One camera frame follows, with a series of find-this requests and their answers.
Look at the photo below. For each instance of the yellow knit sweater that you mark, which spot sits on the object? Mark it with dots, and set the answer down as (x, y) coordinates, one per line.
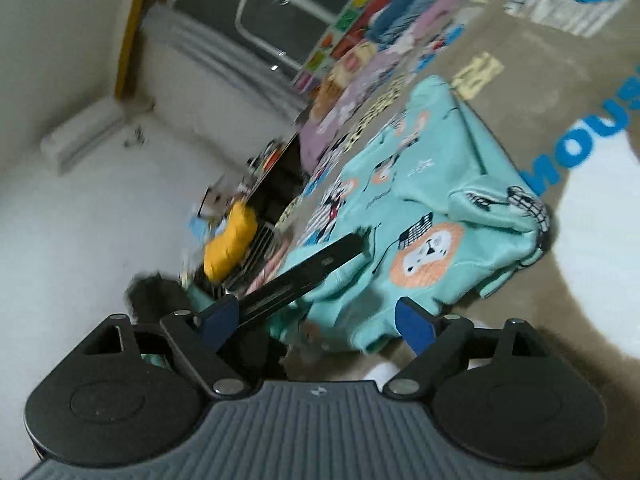
(230, 240)

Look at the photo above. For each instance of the light blue plastic bag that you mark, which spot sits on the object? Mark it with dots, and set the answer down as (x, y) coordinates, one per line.
(197, 225)

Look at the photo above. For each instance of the dark wooden desk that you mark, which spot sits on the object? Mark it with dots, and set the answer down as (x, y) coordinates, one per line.
(280, 180)

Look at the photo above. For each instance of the teal animal print garment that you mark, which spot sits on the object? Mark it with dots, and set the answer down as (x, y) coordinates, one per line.
(430, 180)

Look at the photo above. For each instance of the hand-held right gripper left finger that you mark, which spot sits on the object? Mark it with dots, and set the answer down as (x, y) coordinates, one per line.
(222, 320)

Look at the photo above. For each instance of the blue folded blanket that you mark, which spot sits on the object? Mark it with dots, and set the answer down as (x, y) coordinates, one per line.
(415, 0)

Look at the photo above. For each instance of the grey curtain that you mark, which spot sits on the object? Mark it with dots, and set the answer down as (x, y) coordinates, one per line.
(220, 65)

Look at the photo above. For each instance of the purple cloud print duvet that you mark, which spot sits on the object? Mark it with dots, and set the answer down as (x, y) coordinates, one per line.
(340, 125)

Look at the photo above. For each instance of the dark striped folded garment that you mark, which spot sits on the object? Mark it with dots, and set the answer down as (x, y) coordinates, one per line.
(255, 255)

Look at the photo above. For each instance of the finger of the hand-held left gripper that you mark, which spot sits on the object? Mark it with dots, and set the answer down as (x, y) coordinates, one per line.
(320, 270)

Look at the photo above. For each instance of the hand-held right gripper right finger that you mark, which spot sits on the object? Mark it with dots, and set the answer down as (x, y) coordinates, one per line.
(412, 325)

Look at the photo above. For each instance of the white air conditioner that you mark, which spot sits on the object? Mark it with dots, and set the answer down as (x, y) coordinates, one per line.
(85, 132)

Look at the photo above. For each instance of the window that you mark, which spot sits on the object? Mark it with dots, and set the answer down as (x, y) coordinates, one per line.
(280, 5)

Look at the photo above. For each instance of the crumpled clothes pile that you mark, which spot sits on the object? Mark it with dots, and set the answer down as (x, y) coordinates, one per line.
(155, 295)

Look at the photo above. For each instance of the colourful picture headboard panel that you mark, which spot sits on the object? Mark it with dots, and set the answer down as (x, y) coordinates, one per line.
(350, 25)

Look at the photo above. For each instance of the orange printed pillow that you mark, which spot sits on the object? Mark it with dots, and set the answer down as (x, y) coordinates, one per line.
(345, 75)

